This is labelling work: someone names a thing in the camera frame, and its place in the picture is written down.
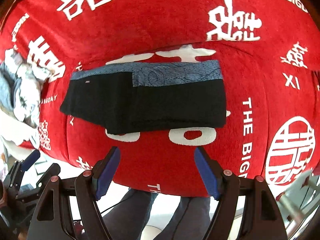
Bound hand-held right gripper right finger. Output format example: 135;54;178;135
194;146;288;240

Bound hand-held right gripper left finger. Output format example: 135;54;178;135
27;146;122;240

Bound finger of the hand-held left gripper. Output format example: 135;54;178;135
37;164;61;188
21;150;41;171

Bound black pants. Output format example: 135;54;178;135
59;66;231;135

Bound person's left leg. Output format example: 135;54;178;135
102;189;158;240

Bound person's leg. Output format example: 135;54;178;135
102;189;158;240
172;196;211;240

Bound person's right leg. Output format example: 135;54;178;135
172;196;211;240

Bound white grey crumpled cloth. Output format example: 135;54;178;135
0;49;54;153

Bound red printed blanket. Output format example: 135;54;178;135
0;0;320;198

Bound black cable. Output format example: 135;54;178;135
99;196;132;215

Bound metal frame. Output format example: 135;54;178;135
275;169;320;233

